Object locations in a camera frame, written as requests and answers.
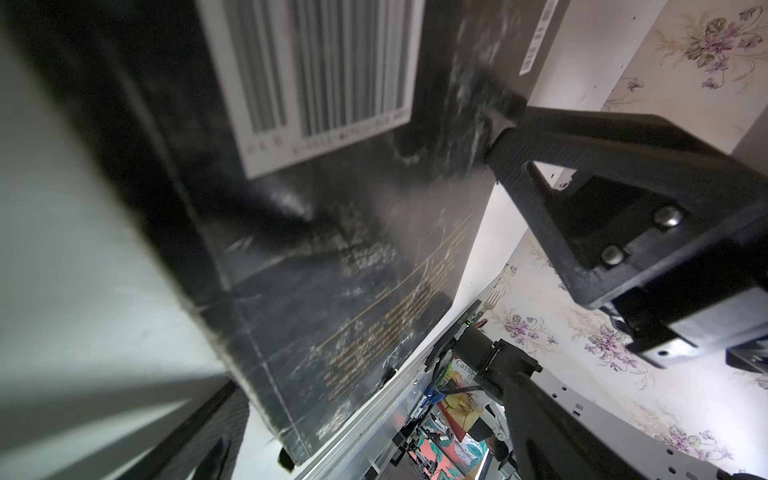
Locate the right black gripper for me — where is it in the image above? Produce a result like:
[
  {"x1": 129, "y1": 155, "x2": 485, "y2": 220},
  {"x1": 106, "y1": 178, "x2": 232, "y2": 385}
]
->
[{"x1": 485, "y1": 108, "x2": 767, "y2": 375}]

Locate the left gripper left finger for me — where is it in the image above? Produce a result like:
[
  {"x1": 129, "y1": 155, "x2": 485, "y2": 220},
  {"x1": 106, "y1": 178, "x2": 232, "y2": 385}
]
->
[{"x1": 120, "y1": 381, "x2": 249, "y2": 479}]

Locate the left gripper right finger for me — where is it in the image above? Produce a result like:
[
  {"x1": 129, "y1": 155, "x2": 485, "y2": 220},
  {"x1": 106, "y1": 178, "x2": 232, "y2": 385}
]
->
[{"x1": 503, "y1": 375, "x2": 643, "y2": 479}]

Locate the black paperback book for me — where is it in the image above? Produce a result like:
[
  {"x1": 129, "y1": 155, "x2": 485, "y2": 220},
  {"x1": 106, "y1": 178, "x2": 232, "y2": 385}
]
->
[{"x1": 1, "y1": 1, "x2": 568, "y2": 464}]

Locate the aluminium mounting rail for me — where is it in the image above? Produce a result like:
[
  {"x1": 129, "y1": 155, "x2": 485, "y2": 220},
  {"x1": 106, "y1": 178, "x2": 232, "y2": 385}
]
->
[{"x1": 299, "y1": 299, "x2": 768, "y2": 480}]

